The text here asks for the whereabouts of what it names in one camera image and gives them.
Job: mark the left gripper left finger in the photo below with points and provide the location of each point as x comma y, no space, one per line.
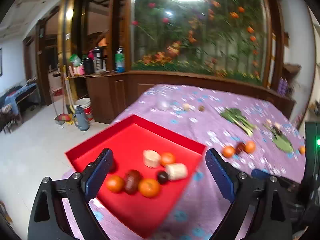
48,218

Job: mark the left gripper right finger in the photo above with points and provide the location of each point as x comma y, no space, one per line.
270,219

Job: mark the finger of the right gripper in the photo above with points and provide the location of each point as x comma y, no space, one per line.
259,174

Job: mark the orange tangerine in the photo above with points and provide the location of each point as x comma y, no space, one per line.
228,151
250,147
149,188
115,184
167,159

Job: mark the small tangerine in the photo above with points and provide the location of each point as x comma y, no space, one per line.
302,150

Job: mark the white sugarcane chunk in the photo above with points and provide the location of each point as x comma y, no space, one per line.
176,171
151,158

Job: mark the large red date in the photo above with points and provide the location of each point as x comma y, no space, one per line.
113,167

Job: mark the large green leaf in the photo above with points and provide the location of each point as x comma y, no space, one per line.
280,140

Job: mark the purple floral tablecloth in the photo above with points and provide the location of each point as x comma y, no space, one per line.
201,207

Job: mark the bok choy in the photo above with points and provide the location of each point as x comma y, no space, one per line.
236,117

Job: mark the purple bottles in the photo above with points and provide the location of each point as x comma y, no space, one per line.
283,87

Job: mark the small white chunk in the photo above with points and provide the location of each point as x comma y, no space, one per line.
186,106

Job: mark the grey floor thermos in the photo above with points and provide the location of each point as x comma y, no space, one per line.
80,119

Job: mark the red shallow tray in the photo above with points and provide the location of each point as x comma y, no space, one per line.
127,140

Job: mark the clear plastic cup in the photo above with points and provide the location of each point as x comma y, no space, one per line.
163,100

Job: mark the white bucket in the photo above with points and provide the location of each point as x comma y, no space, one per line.
85,104

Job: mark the wooden cabinet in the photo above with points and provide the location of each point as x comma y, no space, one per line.
112,93

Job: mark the flower display glass case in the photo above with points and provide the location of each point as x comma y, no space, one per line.
222,38

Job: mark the black thermos jug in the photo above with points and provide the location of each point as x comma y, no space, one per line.
99,60

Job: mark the green water bottle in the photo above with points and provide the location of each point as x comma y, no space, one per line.
120,60

